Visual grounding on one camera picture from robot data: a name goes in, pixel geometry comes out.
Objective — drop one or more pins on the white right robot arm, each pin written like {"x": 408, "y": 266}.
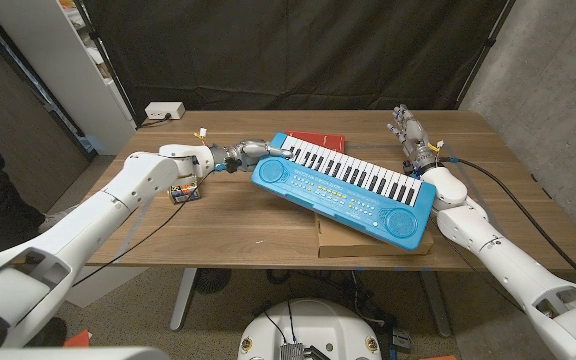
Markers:
{"x": 503, "y": 265}

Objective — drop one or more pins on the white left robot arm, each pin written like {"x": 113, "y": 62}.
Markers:
{"x": 78, "y": 225}

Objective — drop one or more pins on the red notebook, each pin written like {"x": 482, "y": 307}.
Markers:
{"x": 325, "y": 140}

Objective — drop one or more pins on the white power strip box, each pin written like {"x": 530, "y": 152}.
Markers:
{"x": 164, "y": 110}

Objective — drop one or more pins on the white robot torso base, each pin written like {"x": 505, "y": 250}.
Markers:
{"x": 308, "y": 330}

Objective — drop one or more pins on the black backdrop curtain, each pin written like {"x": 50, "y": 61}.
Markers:
{"x": 293, "y": 50}

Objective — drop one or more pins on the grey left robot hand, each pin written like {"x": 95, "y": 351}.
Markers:
{"x": 248, "y": 151}

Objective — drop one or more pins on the grey power adapter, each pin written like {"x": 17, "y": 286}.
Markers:
{"x": 402, "y": 340}

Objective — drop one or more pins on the white shelf cabinet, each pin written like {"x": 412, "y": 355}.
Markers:
{"x": 53, "y": 60}

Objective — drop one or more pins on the round black floor fan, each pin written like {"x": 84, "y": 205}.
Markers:
{"x": 211, "y": 280}

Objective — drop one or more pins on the blue toy piano keyboard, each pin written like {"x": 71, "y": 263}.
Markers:
{"x": 343, "y": 192}

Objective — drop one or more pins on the orange floor item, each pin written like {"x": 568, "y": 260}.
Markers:
{"x": 438, "y": 357}

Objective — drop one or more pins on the white sneaker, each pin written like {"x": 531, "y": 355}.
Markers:
{"x": 54, "y": 221}

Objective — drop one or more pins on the black backdrop stand pole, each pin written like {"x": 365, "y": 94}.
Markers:
{"x": 485, "y": 50}
{"x": 110, "y": 65}

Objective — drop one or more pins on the small colourful snack packet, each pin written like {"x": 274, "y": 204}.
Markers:
{"x": 184, "y": 194}

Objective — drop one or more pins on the grey table leg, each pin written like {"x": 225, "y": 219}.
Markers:
{"x": 183, "y": 300}
{"x": 437, "y": 305}

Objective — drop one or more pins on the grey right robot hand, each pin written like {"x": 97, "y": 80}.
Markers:
{"x": 413, "y": 132}

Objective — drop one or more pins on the flat cardboard box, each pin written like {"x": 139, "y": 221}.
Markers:
{"x": 348, "y": 242}

